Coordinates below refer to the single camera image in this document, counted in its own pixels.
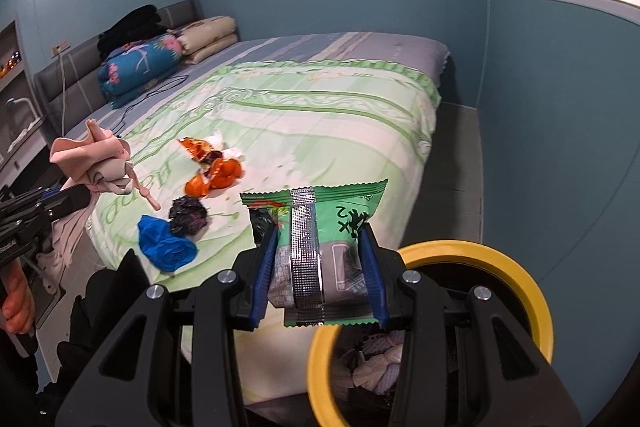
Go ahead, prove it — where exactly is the white charging cable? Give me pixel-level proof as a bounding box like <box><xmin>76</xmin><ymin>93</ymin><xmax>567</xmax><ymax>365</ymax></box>
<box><xmin>57</xmin><ymin>49</ymin><xmax>68</xmax><ymax>138</ymax></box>

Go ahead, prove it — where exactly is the blue plastic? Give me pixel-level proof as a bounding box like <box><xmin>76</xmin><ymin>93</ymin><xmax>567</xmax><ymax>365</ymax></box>
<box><xmin>137</xmin><ymin>214</ymin><xmax>198</xmax><ymax>273</ymax></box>

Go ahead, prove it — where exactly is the grey bed frame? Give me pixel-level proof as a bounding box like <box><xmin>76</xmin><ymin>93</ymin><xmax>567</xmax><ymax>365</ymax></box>
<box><xmin>422</xmin><ymin>102</ymin><xmax>483</xmax><ymax>248</ymax></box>

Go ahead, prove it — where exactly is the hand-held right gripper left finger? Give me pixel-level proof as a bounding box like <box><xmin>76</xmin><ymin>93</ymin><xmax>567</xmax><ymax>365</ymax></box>
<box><xmin>55</xmin><ymin>224</ymin><xmax>279</xmax><ymax>427</ymax></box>

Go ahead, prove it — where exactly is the bed with grey striped sheet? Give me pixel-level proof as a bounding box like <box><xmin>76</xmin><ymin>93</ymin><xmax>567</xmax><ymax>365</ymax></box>
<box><xmin>62</xmin><ymin>32</ymin><xmax>451</xmax><ymax>142</ymax></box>

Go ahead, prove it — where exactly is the yellow rimmed black trash bin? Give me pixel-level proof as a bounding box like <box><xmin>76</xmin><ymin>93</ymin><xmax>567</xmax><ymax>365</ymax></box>
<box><xmin>306</xmin><ymin>241</ymin><xmax>555</xmax><ymax>427</ymax></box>

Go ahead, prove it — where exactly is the green floral quilt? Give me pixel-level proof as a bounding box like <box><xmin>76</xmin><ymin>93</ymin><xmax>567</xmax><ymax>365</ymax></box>
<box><xmin>85</xmin><ymin>59</ymin><xmax>441</xmax><ymax>408</ymax></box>

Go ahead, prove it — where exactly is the black clothing pile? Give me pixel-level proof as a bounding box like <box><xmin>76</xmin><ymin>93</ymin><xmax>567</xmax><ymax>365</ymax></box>
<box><xmin>96</xmin><ymin>4</ymin><xmax>168</xmax><ymax>58</ymax></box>

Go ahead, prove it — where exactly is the lavender white paper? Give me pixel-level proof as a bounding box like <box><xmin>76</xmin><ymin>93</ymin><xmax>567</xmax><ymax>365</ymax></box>
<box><xmin>350</xmin><ymin>332</ymin><xmax>406</xmax><ymax>395</ymax></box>

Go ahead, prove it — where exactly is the beige folded quilt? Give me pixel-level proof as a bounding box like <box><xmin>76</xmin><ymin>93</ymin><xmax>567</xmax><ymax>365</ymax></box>
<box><xmin>172</xmin><ymin>15</ymin><xmax>239</xmax><ymax>65</ymax></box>

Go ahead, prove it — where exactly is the person's left hand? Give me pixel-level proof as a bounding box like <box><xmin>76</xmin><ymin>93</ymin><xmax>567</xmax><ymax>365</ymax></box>
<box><xmin>0</xmin><ymin>264</ymin><xmax>37</xmax><ymax>335</ymax></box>

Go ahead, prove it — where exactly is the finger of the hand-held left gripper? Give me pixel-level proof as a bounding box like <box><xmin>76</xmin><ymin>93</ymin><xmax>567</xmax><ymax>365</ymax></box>
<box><xmin>42</xmin><ymin>183</ymin><xmax>93</xmax><ymax>220</ymax></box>

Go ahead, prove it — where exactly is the white shelf unit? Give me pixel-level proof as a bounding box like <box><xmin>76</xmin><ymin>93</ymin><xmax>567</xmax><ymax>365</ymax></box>
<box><xmin>0</xmin><ymin>19</ymin><xmax>38</xmax><ymax>168</ymax></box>

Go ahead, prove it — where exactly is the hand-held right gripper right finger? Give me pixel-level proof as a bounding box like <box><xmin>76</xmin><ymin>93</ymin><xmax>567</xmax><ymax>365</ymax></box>
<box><xmin>357</xmin><ymin>223</ymin><xmax>583</xmax><ymax>427</ymax></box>

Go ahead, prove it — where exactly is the grey headboard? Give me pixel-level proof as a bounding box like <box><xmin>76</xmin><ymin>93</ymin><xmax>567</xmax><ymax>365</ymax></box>
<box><xmin>32</xmin><ymin>0</ymin><xmax>203</xmax><ymax>122</ymax></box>

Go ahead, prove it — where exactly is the pink cloth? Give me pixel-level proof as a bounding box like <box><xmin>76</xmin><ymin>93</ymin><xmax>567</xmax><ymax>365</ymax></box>
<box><xmin>49</xmin><ymin>119</ymin><xmax>162</xmax><ymax>212</ymax></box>

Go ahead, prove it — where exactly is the orange snack wrapper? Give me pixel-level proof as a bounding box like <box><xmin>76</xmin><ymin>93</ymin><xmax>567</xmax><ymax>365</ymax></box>
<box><xmin>178</xmin><ymin>137</ymin><xmax>211</xmax><ymax>165</ymax></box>

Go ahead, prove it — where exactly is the black cable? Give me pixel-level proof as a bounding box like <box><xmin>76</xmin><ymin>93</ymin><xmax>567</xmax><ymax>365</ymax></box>
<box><xmin>107</xmin><ymin>74</ymin><xmax>188</xmax><ymax>140</ymax></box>

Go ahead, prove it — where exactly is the orange peel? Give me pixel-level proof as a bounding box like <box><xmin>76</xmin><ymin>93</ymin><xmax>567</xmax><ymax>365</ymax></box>
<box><xmin>207</xmin><ymin>158</ymin><xmax>244</xmax><ymax>190</ymax></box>
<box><xmin>185</xmin><ymin>174</ymin><xmax>211</xmax><ymax>200</ymax></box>

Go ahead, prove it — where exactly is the blue floral folded quilt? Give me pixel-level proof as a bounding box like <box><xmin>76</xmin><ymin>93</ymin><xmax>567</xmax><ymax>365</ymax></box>
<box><xmin>96</xmin><ymin>33</ymin><xmax>183</xmax><ymax>110</ymax></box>

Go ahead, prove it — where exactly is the green snack packet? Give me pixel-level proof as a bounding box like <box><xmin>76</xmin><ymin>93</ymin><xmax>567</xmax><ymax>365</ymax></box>
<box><xmin>240</xmin><ymin>178</ymin><xmax>390</xmax><ymax>328</ymax></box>

